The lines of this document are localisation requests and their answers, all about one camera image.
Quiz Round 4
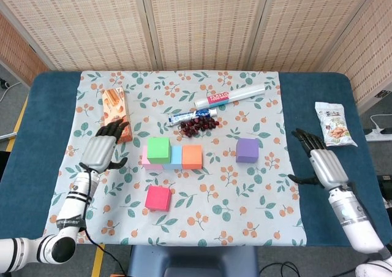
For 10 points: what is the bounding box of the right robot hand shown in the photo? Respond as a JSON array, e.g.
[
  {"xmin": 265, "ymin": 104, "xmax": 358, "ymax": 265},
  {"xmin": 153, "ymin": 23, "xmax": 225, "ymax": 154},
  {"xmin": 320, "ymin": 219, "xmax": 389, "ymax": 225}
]
[{"xmin": 287, "ymin": 128, "xmax": 350, "ymax": 189}]

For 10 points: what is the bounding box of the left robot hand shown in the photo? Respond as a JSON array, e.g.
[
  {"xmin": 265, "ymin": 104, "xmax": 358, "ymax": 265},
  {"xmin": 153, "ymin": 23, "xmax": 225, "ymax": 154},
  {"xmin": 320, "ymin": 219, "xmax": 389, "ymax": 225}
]
[{"xmin": 79, "ymin": 120, "xmax": 130, "ymax": 173}]

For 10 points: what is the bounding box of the pink foam cube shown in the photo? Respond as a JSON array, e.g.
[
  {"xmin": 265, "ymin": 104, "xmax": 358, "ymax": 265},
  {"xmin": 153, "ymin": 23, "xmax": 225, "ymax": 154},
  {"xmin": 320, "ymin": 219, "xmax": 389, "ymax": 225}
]
[{"xmin": 141, "ymin": 145, "xmax": 165, "ymax": 170}]

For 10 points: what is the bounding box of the green foam cube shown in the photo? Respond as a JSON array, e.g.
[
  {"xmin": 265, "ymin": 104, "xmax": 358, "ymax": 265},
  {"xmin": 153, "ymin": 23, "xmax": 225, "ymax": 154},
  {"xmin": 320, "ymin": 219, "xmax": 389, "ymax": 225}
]
[{"xmin": 146, "ymin": 137, "xmax": 172, "ymax": 164}]

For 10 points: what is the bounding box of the light blue foam cube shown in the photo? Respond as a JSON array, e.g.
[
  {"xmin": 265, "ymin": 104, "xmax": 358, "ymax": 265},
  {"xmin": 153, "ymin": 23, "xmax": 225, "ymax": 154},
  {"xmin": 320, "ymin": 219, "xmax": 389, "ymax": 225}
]
[{"xmin": 162, "ymin": 145, "xmax": 184, "ymax": 170}]

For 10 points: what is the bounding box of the purple foam cube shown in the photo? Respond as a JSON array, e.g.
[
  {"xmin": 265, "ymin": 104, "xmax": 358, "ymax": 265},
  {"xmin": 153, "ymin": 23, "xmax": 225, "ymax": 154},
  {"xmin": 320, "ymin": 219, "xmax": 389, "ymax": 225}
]
[{"xmin": 235, "ymin": 137, "xmax": 260, "ymax": 164}]

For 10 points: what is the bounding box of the orange foam cube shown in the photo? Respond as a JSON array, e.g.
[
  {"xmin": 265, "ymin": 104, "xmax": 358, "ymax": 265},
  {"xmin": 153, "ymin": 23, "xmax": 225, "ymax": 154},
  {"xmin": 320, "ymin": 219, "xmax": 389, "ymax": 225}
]
[{"xmin": 181, "ymin": 145, "xmax": 203, "ymax": 170}]

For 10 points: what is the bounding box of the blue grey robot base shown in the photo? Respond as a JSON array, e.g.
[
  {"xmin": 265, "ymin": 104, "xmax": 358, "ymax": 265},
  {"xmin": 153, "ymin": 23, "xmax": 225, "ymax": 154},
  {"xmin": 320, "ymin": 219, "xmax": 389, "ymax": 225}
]
[{"xmin": 127, "ymin": 245, "xmax": 260, "ymax": 277}]

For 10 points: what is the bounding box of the nut snack bag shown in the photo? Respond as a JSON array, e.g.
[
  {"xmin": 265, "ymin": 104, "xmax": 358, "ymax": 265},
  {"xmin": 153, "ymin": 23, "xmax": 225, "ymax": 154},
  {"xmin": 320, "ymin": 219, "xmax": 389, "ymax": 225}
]
[{"xmin": 314, "ymin": 101, "xmax": 358, "ymax": 148}]

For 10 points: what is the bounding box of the orange biscuit box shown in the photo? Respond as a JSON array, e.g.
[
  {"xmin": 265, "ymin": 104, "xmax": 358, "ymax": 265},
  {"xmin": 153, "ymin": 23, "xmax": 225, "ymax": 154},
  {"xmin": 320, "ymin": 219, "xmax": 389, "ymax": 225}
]
[{"xmin": 101, "ymin": 86, "xmax": 134, "ymax": 145}]

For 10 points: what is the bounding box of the white power strip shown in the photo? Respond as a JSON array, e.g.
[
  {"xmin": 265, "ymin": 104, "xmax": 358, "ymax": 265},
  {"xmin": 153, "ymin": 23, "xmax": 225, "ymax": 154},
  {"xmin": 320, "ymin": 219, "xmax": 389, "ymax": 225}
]
[{"xmin": 364, "ymin": 128, "xmax": 392, "ymax": 142}]

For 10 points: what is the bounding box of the red foam cube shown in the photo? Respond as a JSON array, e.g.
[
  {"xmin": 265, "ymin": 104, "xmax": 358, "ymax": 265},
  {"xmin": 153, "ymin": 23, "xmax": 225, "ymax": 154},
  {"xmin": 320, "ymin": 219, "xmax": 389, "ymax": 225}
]
[{"xmin": 145, "ymin": 184, "xmax": 172, "ymax": 212}]

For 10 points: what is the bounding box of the white blue toothpaste tube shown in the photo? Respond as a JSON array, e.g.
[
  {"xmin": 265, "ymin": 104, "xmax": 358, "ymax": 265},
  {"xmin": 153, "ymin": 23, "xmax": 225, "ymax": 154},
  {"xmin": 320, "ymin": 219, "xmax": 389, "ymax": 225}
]
[{"xmin": 167, "ymin": 108, "xmax": 218, "ymax": 128}]

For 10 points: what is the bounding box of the dark red grape bunch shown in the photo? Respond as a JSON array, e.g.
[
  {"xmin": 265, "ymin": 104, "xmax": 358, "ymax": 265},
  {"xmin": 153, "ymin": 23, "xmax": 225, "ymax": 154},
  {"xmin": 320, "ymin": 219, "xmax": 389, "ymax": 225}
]
[{"xmin": 177, "ymin": 116, "xmax": 221, "ymax": 139}]

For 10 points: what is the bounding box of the floral print tablecloth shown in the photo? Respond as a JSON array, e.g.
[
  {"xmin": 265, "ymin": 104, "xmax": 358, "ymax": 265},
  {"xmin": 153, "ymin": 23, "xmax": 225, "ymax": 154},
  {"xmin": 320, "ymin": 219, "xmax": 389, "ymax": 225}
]
[{"xmin": 41, "ymin": 70, "xmax": 308, "ymax": 248}]

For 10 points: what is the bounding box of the plastic food wrap roll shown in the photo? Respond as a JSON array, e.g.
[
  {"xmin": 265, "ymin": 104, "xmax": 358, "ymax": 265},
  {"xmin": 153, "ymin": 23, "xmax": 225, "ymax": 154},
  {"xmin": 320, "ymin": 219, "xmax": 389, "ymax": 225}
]
[{"xmin": 194, "ymin": 83, "xmax": 266, "ymax": 109}]

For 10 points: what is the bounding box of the bamboo folding screen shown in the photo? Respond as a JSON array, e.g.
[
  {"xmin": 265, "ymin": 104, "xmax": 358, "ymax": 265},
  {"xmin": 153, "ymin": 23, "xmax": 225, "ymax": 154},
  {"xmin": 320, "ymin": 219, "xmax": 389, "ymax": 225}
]
[{"xmin": 0, "ymin": 0, "xmax": 392, "ymax": 112}]

